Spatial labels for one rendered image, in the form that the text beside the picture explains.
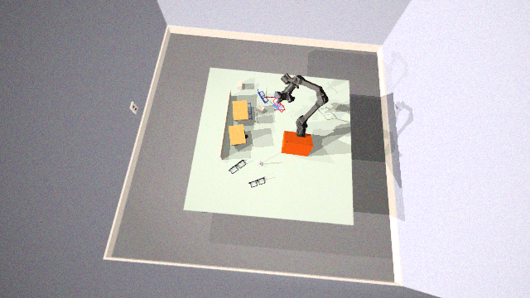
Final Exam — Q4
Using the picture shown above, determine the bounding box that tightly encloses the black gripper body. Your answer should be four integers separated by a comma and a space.
275, 87, 292, 99

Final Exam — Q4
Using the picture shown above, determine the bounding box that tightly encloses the beige flat panel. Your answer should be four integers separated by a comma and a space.
219, 90, 231, 160

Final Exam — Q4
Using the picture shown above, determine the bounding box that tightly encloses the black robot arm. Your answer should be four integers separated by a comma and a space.
281, 73, 329, 137

